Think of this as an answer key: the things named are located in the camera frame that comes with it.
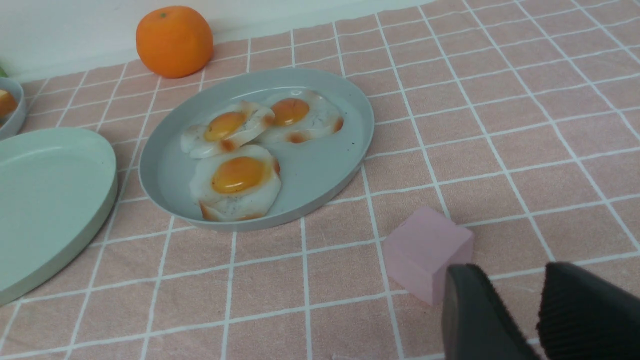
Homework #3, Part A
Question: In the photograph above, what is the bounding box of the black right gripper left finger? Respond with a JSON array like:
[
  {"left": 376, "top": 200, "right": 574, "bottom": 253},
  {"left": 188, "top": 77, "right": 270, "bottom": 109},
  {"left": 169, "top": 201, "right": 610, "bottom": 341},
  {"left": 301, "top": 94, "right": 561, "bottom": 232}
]
[{"left": 442, "top": 264, "right": 540, "bottom": 360}]

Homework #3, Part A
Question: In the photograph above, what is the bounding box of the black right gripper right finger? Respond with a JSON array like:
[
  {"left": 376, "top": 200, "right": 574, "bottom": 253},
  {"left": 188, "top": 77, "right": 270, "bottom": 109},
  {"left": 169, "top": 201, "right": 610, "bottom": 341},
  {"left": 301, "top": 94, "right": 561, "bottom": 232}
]
[{"left": 537, "top": 262, "right": 640, "bottom": 360}]

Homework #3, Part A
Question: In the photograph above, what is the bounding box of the fried egg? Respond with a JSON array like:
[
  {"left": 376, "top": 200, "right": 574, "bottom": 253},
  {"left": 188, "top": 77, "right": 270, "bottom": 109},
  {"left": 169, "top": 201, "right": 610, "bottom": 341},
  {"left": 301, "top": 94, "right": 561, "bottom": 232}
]
[
  {"left": 256, "top": 89, "right": 345, "bottom": 144},
  {"left": 189, "top": 145, "right": 282, "bottom": 223},
  {"left": 180, "top": 100, "right": 275, "bottom": 159}
]

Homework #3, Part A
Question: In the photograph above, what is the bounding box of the pink foam cube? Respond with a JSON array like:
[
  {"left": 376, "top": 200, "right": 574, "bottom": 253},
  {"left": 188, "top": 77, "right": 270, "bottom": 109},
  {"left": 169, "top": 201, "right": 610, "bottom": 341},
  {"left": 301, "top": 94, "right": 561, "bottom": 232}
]
[{"left": 382, "top": 206, "right": 474, "bottom": 306}]

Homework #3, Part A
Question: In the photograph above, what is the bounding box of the pink checkered tablecloth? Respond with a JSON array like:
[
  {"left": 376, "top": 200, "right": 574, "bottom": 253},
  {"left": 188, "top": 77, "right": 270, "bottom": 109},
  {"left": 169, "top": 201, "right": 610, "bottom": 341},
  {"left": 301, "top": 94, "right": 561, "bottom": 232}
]
[{"left": 1, "top": 0, "right": 640, "bottom": 360}]

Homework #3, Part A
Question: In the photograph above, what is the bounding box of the grey-blue egg plate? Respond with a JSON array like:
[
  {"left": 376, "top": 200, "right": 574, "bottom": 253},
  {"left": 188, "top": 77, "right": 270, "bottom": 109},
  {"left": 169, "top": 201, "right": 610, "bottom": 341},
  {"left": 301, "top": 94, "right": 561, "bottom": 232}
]
[{"left": 138, "top": 67, "right": 375, "bottom": 232}]

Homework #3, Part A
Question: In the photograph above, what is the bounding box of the fried egg front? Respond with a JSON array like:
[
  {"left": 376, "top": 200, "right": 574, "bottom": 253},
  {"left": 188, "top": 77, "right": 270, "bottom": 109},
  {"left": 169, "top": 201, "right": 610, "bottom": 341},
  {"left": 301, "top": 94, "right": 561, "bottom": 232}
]
[{"left": 189, "top": 145, "right": 282, "bottom": 223}]

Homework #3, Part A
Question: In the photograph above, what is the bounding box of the orange fruit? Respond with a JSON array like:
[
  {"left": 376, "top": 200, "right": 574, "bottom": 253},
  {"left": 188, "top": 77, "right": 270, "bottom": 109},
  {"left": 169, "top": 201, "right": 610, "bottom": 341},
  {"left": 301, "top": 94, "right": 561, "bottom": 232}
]
[{"left": 135, "top": 6, "right": 215, "bottom": 79}]

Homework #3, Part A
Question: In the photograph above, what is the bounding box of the mint green centre plate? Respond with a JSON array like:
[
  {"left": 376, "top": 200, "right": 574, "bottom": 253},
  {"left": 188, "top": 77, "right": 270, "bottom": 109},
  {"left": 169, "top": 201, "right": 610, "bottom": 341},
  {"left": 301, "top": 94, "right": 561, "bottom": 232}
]
[{"left": 0, "top": 127, "right": 118, "bottom": 305}]

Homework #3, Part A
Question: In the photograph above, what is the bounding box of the light blue bread plate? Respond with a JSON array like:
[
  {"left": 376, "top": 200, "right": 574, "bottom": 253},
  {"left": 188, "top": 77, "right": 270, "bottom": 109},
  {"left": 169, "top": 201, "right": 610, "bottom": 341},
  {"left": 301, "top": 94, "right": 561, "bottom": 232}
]
[{"left": 0, "top": 77, "right": 26, "bottom": 141}]

